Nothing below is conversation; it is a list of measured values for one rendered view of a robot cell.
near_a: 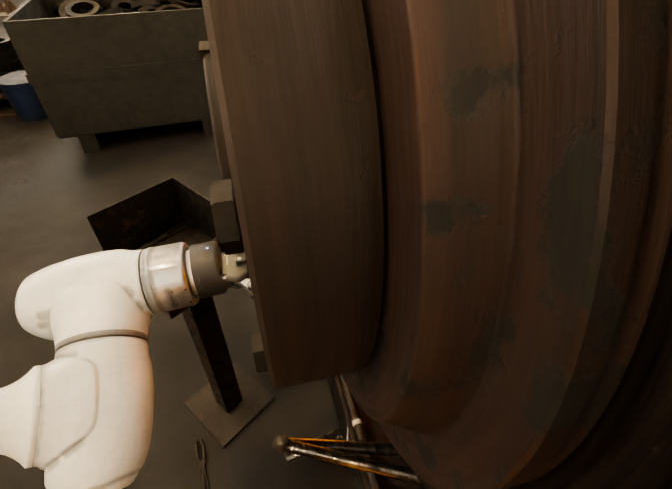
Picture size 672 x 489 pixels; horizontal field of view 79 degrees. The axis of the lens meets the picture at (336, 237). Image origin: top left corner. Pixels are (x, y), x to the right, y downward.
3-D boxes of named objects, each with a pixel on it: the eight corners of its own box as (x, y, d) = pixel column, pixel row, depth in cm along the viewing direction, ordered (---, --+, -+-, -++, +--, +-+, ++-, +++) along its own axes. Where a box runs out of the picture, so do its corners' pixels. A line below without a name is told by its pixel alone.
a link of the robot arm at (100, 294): (161, 263, 63) (167, 347, 57) (52, 285, 60) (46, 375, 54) (134, 228, 53) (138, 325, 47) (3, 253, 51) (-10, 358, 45)
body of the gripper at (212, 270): (201, 270, 62) (262, 257, 63) (202, 312, 56) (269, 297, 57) (187, 232, 57) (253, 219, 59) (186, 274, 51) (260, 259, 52)
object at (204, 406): (226, 352, 143) (172, 176, 96) (277, 399, 130) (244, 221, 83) (174, 394, 131) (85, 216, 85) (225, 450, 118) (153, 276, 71)
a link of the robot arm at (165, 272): (160, 327, 55) (205, 317, 56) (135, 281, 49) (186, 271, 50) (164, 280, 62) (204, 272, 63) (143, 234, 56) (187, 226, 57)
